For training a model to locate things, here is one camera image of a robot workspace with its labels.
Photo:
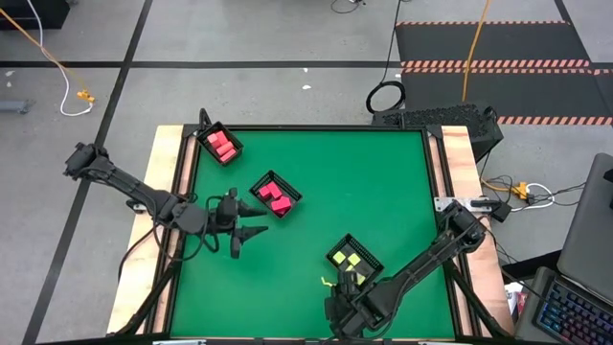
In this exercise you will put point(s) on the black backlit keyboard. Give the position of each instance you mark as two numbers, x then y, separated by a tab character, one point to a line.
570	311

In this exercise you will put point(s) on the yellow power plug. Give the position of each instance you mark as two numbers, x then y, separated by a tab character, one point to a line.
520	190

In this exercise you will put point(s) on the grey metal object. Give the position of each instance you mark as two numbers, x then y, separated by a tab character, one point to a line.
14	106

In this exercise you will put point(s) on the black cabinet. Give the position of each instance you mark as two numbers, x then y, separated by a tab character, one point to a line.
33	12

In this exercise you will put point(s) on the black table frame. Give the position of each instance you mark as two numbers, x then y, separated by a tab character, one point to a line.
311	127

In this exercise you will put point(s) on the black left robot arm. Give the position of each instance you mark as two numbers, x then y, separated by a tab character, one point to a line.
143	196

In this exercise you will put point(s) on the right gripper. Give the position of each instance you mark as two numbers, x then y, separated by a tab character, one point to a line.
364	297

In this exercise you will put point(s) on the wooden side board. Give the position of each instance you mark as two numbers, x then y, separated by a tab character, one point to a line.
163	144
460	158

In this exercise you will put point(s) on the grey laptop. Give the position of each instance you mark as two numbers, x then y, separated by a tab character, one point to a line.
589	230

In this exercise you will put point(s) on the yellow plug connector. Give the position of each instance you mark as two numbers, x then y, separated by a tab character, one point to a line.
85	96

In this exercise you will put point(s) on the black mat with striped edges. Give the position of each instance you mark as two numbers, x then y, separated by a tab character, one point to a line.
431	43
527	96

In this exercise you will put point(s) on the black slotted plastic basket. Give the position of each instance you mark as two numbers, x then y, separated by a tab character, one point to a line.
369	261
289	190
200	136

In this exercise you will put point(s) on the white and red box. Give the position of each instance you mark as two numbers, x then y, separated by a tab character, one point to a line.
515	299

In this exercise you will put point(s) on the black power adapter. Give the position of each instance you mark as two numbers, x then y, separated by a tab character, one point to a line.
502	212

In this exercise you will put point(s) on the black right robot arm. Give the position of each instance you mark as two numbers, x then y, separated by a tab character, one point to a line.
421	268

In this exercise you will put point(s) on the black perforated computer case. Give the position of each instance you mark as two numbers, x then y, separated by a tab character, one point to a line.
431	116

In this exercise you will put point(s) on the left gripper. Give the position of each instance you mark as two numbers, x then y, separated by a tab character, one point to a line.
226	213

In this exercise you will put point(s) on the silver metal plate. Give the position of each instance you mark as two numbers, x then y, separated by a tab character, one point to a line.
444	203

